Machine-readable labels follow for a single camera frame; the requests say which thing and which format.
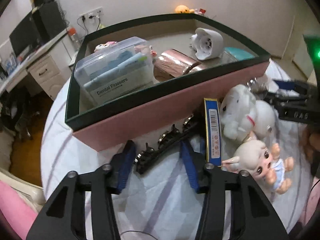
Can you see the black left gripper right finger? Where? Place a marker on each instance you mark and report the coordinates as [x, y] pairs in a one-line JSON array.
[[252, 214]]

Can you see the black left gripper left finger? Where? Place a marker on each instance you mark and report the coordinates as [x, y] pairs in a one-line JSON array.
[[63, 215]]

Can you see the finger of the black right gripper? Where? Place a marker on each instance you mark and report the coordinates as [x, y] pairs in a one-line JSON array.
[[278, 100], [295, 85]]

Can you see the black hair clip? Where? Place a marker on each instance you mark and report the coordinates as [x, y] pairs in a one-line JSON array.
[[147, 158]]

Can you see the white mini fan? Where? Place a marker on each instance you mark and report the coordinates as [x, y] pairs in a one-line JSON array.
[[208, 44]]

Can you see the rose gold metal cup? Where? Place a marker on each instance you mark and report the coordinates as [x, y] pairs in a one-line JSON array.
[[172, 64]]

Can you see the pink purple brick figure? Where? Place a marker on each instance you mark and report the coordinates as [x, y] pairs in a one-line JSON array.
[[145, 49]]

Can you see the white pink brick figure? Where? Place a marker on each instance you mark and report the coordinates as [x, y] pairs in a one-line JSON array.
[[104, 45]]

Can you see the person right hand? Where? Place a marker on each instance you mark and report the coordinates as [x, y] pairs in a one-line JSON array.
[[309, 140]]

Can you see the clear plastic bag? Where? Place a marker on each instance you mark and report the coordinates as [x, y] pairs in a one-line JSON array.
[[258, 87]]

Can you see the pink baby doll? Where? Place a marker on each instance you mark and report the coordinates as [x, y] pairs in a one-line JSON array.
[[261, 162]]

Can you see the white plush lamb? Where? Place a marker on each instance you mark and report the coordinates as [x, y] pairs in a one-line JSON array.
[[238, 113]]

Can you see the teal lid container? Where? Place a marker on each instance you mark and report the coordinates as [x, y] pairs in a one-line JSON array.
[[232, 54]]

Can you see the blue yellow box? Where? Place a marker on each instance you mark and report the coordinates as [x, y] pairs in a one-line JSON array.
[[213, 132]]

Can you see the black office chair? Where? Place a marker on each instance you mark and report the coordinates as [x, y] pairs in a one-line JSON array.
[[16, 111]]

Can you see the orange octopus plush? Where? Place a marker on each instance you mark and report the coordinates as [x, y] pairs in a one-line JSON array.
[[183, 9]]

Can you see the pink green storage box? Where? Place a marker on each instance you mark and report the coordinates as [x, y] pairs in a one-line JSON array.
[[158, 105]]

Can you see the white desk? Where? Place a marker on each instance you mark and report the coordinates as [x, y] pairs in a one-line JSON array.
[[48, 66]]

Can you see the dental flossers plastic box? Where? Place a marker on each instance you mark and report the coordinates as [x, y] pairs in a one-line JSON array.
[[114, 71]]

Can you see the orange cap bottle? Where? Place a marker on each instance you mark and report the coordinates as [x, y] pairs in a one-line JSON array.
[[73, 36]]

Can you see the black computer monitor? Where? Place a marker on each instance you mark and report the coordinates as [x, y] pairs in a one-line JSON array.
[[25, 34]]

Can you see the black computer tower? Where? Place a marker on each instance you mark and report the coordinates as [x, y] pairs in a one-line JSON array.
[[48, 20]]

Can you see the wall power strip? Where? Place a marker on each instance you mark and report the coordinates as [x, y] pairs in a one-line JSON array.
[[95, 13]]

